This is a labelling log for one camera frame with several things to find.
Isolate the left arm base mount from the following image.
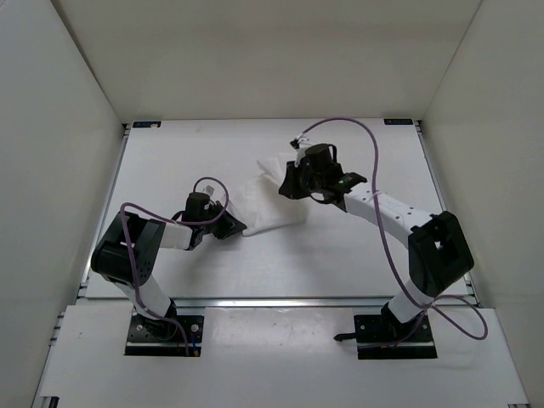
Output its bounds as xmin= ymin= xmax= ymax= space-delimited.
xmin=124 ymin=313 xmax=205 ymax=358

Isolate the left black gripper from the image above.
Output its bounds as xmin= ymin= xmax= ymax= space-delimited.
xmin=201 ymin=201 xmax=246 ymax=241

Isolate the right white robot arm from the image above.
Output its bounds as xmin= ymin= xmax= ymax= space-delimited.
xmin=279 ymin=141 xmax=474 ymax=341

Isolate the white pleated skirt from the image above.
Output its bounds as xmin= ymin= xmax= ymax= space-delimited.
xmin=228 ymin=153 xmax=309 ymax=237

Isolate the aluminium front rail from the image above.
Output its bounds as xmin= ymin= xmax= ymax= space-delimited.
xmin=174 ymin=297 xmax=390 ymax=309

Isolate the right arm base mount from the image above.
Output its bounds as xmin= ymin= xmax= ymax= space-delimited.
xmin=334 ymin=304 xmax=438 ymax=360

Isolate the purple cable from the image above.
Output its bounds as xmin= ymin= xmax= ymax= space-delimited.
xmin=303 ymin=117 xmax=489 ymax=342
xmin=119 ymin=177 xmax=230 ymax=357

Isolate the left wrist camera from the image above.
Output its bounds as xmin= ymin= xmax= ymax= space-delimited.
xmin=203 ymin=185 xmax=215 ymax=196

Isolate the blue corner label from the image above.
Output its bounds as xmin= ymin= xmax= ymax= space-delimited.
xmin=383 ymin=118 xmax=414 ymax=126
xmin=132 ymin=121 xmax=162 ymax=128

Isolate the left blue corner label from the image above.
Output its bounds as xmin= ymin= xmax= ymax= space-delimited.
xmin=132 ymin=121 xmax=162 ymax=128

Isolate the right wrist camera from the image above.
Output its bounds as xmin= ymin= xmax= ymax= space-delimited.
xmin=290 ymin=133 xmax=313 ymax=167

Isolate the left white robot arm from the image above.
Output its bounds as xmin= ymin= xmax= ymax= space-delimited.
xmin=91 ymin=192 xmax=247 ymax=338

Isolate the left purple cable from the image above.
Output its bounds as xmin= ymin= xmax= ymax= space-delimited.
xmin=119 ymin=177 xmax=230 ymax=357

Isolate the right blue corner label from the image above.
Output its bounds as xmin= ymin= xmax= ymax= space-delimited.
xmin=383 ymin=118 xmax=414 ymax=126

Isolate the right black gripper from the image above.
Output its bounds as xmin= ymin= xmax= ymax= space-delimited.
xmin=280 ymin=160 xmax=325 ymax=201

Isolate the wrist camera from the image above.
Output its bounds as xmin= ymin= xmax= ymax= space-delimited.
xmin=290 ymin=133 xmax=313 ymax=167
xmin=203 ymin=185 xmax=215 ymax=196

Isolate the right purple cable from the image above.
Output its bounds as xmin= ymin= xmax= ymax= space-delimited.
xmin=303 ymin=117 xmax=489 ymax=342

